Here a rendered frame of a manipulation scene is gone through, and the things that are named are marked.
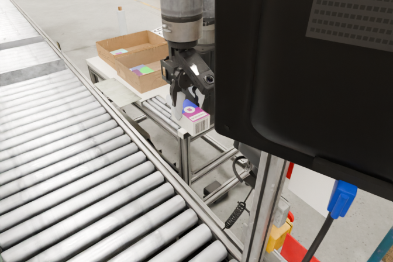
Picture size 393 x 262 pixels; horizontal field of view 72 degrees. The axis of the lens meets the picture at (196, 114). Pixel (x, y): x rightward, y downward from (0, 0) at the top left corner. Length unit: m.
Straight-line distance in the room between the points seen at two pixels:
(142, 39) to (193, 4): 1.46
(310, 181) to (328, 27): 0.35
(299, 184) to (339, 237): 1.35
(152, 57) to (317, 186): 1.38
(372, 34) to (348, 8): 0.02
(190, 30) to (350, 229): 1.61
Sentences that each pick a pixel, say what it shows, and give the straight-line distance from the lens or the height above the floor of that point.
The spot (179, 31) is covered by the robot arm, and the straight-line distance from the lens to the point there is 0.59.
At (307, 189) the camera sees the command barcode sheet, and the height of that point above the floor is 1.08.
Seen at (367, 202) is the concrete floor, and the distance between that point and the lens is 2.14.
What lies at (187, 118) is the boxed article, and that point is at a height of 1.06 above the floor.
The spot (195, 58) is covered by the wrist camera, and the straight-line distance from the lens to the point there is 0.63.
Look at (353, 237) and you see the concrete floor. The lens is 1.92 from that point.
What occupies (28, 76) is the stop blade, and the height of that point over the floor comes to 0.76.
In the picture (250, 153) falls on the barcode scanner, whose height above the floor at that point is 1.07.
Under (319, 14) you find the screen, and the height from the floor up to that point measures 1.41.
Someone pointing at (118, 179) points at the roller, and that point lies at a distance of 0.99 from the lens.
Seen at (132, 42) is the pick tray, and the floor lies 0.78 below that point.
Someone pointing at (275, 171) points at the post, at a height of 1.11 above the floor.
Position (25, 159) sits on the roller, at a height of 0.74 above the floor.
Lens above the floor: 1.46
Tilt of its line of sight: 35 degrees down
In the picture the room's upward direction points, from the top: straight up
